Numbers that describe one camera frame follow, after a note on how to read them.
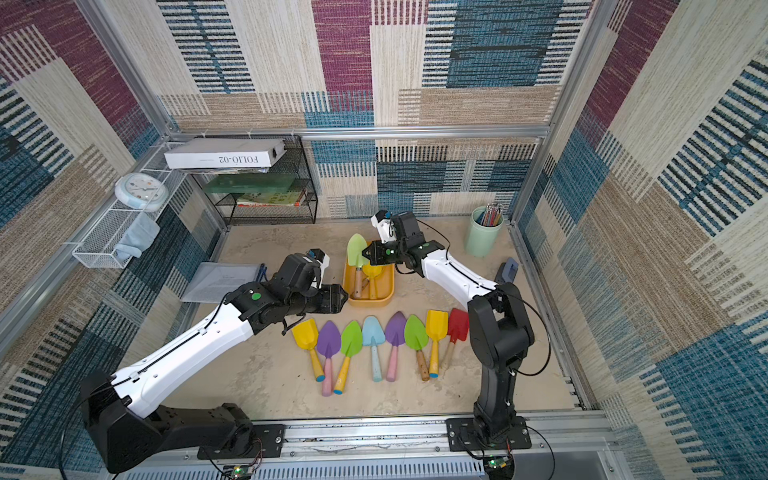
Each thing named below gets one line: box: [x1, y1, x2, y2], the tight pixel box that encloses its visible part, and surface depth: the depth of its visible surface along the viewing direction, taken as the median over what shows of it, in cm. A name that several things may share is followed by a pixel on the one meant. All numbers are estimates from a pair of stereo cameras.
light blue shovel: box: [362, 315, 386, 383], surface depth 92 cm
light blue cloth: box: [114, 211, 161, 262], surface depth 69 cm
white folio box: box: [164, 138, 287, 169], surface depth 81 cm
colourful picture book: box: [236, 191, 304, 208], surface depth 101 cm
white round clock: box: [114, 173, 169, 212], surface depth 76 cm
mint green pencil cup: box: [464, 206, 504, 259], surface depth 104 cm
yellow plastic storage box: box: [343, 262, 395, 307], surface depth 101 cm
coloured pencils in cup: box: [475, 202, 503, 227], surface depth 102 cm
